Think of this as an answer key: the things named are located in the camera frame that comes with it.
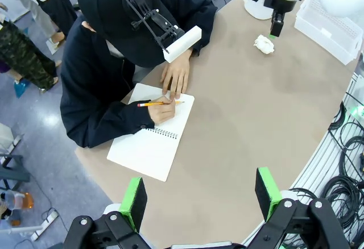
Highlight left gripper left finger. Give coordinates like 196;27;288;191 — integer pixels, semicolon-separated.
63;177;151;249

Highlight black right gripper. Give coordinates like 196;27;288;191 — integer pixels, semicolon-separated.
269;2;296;38

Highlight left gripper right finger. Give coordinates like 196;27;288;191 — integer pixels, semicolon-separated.
247;167;350;249

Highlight white spiral notebook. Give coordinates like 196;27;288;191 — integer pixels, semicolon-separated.
106;83;196;182

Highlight yellow pencil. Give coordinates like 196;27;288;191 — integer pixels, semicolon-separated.
137;100;185;107

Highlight person left forearm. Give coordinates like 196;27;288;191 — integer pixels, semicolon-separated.
186;0;218;56

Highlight person right forearm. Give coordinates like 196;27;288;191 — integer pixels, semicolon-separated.
93;99;156;147

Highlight person right hand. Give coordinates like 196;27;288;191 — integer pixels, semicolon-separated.
147;95;179;125

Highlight person left hand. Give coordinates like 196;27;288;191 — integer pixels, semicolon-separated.
160;49;191;101

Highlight crumpled white paper ball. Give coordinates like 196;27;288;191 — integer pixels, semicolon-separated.
254;34;276;55

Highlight white perforated plastic basket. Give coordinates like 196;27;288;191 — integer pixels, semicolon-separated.
294;0;364;66

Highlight white power strip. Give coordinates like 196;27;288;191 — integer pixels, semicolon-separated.
31;209;60;242

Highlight clear orange plastic container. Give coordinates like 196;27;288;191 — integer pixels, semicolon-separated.
0;190;35;227

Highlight seated person black jacket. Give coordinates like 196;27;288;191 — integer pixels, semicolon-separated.
59;0;218;149

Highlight grey plastic stool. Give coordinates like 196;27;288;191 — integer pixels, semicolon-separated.
0;153;31;190

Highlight white storage box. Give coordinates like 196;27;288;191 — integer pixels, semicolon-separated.
0;122;15;147

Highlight black cap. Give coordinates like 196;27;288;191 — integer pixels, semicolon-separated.
77;0;168;68

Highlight white wire grid panel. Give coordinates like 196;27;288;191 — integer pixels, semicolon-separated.
292;72;364;249

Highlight black coiled cable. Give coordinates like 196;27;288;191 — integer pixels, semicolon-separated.
329;101;364;176
324;175;364;233

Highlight white head camera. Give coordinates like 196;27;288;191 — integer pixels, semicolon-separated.
162;26;202;64

